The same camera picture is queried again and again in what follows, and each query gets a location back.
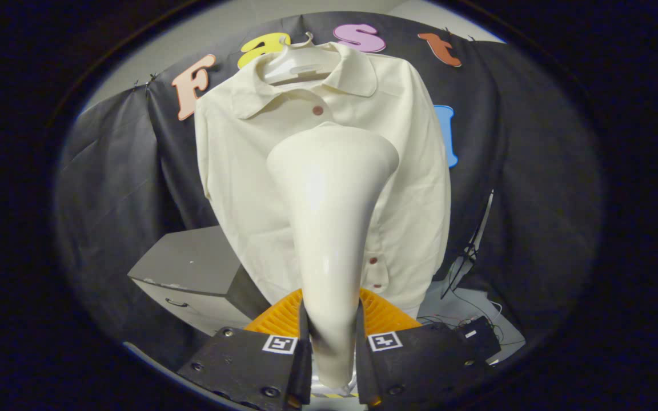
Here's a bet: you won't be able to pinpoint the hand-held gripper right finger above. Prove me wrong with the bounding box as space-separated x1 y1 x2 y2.
355 287 498 407

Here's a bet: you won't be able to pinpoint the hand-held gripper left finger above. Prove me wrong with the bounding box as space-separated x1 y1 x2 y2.
178 288 312 411

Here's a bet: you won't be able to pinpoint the white garment steamer head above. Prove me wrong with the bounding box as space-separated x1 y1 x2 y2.
266 123 400 392

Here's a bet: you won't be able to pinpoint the cream button-up shirt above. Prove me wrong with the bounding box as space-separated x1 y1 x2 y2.
194 41 451 312

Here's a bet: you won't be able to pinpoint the white clothes hanger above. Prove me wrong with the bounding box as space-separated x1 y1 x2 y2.
260 31 341 86

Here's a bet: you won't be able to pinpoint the black box device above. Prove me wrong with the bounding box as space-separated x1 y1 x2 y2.
458 316 502 361

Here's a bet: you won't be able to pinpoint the grey drawer cabinet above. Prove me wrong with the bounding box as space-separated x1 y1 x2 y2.
128 225 272 336

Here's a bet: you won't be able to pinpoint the black backdrop cloth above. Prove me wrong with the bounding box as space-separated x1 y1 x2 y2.
55 11 601 372

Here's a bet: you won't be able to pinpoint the thin black floor cables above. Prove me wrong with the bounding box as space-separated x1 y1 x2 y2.
418 288 527 346

